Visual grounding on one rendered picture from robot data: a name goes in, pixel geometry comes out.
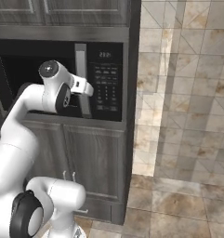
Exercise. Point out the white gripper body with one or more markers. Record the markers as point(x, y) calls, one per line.
point(86, 87)

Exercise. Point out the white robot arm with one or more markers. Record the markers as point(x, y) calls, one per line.
point(14, 148)

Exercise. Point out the black microwave oven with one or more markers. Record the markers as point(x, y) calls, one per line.
point(106, 83)

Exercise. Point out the dark grey lower cupboard door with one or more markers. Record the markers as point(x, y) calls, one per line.
point(51, 148)
point(96, 158)

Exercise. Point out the dark grey cupboard door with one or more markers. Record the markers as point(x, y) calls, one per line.
point(96, 158)
point(11, 10)
point(85, 12)
point(51, 148)

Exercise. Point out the black microwave door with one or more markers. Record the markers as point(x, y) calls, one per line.
point(17, 66)

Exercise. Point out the dark grey upper cupboard door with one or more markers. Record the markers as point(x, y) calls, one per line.
point(11, 10)
point(85, 12)

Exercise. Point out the tall dark grey cabinet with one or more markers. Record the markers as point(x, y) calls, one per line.
point(132, 93)

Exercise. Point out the dark grey drawer front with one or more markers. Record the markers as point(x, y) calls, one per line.
point(98, 210)

